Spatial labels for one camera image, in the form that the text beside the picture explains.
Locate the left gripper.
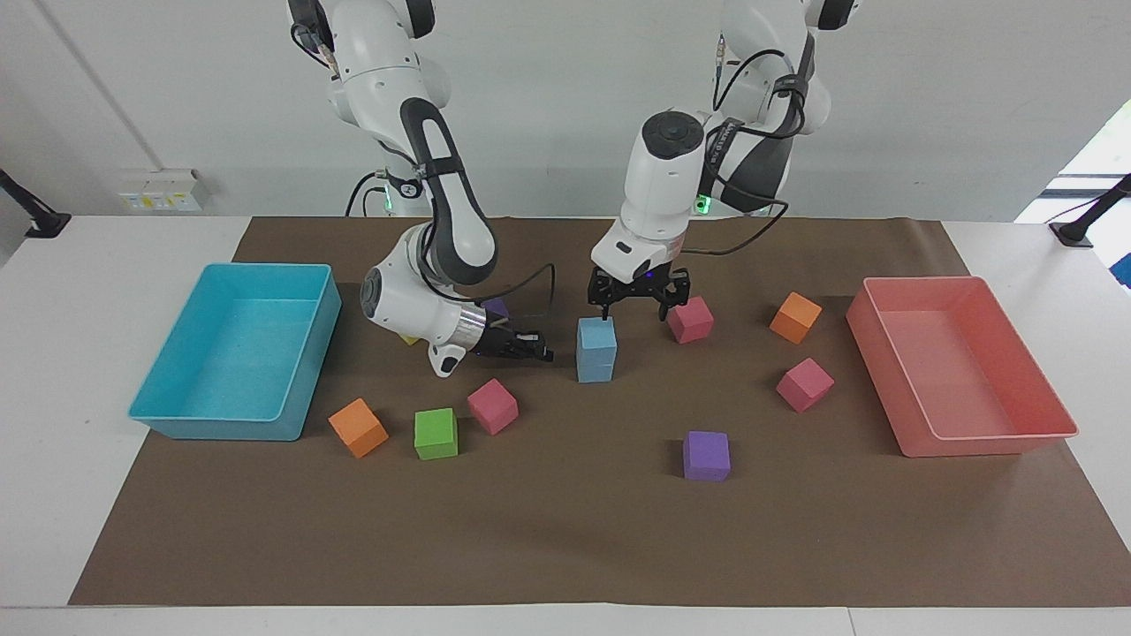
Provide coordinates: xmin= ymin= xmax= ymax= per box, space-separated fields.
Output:
xmin=588 ymin=265 xmax=692 ymax=322

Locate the green foam block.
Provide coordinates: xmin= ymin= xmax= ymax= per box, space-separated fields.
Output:
xmin=414 ymin=407 xmax=459 ymax=461

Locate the black stand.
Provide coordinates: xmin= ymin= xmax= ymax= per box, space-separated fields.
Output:
xmin=0 ymin=168 xmax=72 ymax=239
xmin=1049 ymin=173 xmax=1131 ymax=248

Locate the pink foam block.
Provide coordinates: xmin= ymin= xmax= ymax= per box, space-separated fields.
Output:
xmin=467 ymin=378 xmax=520 ymax=435
xmin=666 ymin=296 xmax=715 ymax=345
xmin=776 ymin=358 xmax=835 ymax=413

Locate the black cable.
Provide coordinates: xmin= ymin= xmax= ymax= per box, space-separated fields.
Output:
xmin=711 ymin=49 xmax=809 ymax=138
xmin=420 ymin=262 xmax=558 ymax=347
xmin=676 ymin=168 xmax=790 ymax=259
xmin=344 ymin=171 xmax=390 ymax=218

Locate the blue plastic bin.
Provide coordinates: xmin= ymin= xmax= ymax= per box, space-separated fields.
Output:
xmin=128 ymin=262 xmax=343 ymax=442

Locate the white wall socket box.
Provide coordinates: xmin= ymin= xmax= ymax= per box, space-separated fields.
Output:
xmin=118 ymin=168 xmax=211 ymax=213

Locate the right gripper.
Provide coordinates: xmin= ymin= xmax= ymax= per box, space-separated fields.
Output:
xmin=480 ymin=324 xmax=525 ymax=360

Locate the pink plastic bin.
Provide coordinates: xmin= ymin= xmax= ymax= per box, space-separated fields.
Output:
xmin=846 ymin=276 xmax=1080 ymax=458

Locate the orange foam block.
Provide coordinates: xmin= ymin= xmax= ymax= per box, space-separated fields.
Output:
xmin=328 ymin=397 xmax=390 ymax=458
xmin=769 ymin=291 xmax=823 ymax=345

